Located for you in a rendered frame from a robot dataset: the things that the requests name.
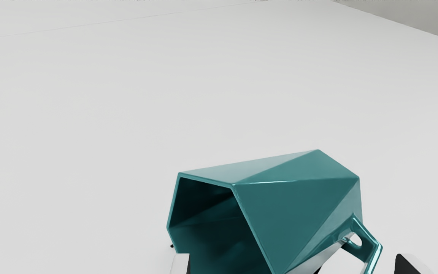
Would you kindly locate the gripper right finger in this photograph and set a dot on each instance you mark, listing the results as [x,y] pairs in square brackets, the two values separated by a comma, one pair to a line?
[407,265]

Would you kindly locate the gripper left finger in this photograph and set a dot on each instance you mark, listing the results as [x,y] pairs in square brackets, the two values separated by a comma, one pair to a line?
[180,265]

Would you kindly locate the teal faceted mug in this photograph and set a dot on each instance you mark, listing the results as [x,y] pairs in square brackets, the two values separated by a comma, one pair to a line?
[287,213]

